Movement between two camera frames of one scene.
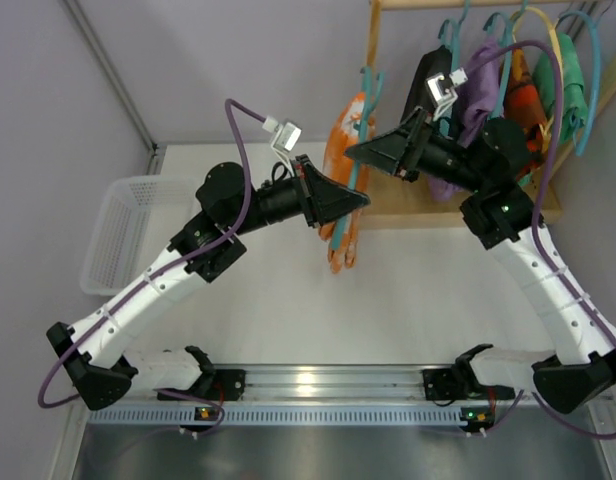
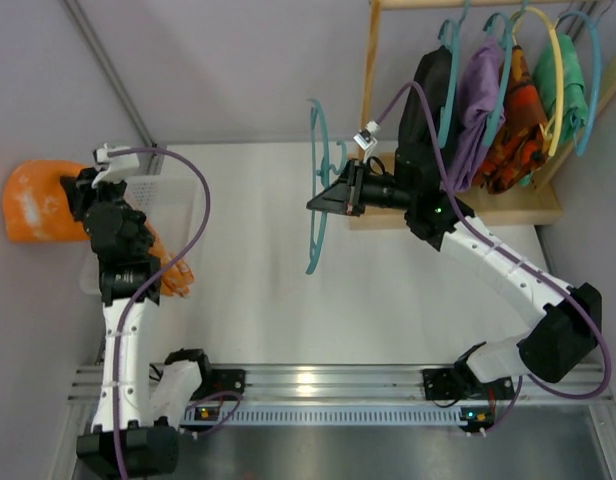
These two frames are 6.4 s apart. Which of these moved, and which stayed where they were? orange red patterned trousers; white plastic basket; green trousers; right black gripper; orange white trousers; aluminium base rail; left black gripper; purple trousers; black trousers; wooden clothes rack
Moved: orange white trousers; left black gripper; right black gripper
Stayed: aluminium base rail; wooden clothes rack; white plastic basket; black trousers; green trousers; purple trousers; orange red patterned trousers
